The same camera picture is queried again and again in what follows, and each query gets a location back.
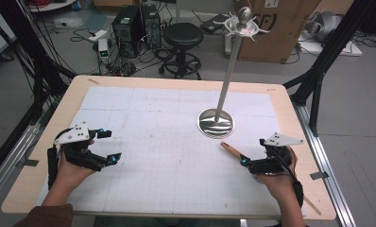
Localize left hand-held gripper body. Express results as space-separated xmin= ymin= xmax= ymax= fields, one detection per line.
xmin=53 ymin=122 xmax=111 ymax=173

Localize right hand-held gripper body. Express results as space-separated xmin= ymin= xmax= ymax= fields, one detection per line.
xmin=248 ymin=131 xmax=305 ymax=175

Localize person's right hand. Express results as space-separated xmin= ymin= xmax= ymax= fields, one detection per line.
xmin=254 ymin=147 xmax=299 ymax=203

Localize person's left hand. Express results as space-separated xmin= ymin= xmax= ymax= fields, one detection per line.
xmin=54 ymin=140 xmax=98 ymax=194

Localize silver stand with round base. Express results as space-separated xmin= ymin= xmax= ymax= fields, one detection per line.
xmin=197 ymin=6 xmax=271 ymax=140

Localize white device with green light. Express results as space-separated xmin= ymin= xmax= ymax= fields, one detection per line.
xmin=96 ymin=38 xmax=111 ymax=64

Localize white power strip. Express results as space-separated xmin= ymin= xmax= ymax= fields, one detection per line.
xmin=87 ymin=28 xmax=109 ymax=44

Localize large cardboard box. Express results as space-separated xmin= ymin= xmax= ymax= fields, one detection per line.
xmin=232 ymin=0 xmax=323 ymax=64

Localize black computer tower green label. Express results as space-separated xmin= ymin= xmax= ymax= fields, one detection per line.
xmin=111 ymin=5 xmax=145 ymax=60

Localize white flat board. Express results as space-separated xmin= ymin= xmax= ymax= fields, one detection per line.
xmin=297 ymin=32 xmax=364 ymax=58

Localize grey white machine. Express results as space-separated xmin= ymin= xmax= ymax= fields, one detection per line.
xmin=302 ymin=10 xmax=344 ymax=44

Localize black round stool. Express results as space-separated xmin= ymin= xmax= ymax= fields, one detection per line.
xmin=158 ymin=22 xmax=205 ymax=80

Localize white round table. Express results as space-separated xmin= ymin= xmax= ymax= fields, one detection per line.
xmin=27 ymin=0 xmax=77 ymax=13

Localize black flat bag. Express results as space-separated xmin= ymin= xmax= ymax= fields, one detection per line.
xmin=199 ymin=13 xmax=230 ymax=35

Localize aluminium rail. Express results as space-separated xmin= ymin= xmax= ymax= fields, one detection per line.
xmin=291 ymin=101 xmax=358 ymax=227
xmin=0 ymin=122 xmax=44 ymax=207

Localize tangle of black cables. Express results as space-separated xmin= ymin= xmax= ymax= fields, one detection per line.
xmin=108 ymin=46 xmax=165 ymax=79

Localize black metal frame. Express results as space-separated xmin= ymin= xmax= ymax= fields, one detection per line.
xmin=282 ymin=0 xmax=376 ymax=137
xmin=0 ymin=0 xmax=77 ymax=125

